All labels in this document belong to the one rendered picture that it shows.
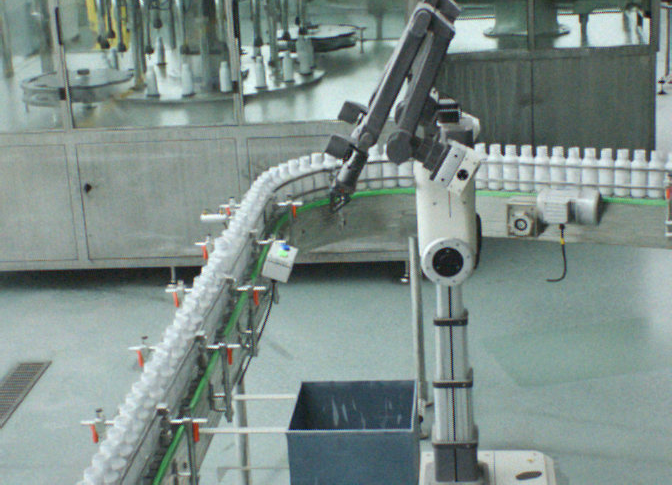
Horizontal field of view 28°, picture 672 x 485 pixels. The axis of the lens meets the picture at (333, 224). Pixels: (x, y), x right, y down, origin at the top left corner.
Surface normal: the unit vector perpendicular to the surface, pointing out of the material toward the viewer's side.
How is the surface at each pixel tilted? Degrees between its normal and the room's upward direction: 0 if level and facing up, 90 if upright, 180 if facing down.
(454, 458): 90
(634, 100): 90
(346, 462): 90
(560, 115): 90
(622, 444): 0
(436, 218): 101
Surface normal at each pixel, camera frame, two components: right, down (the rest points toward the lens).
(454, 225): -0.08, 0.47
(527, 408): -0.06, -0.96
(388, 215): 0.04, 0.26
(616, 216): -0.40, 0.29
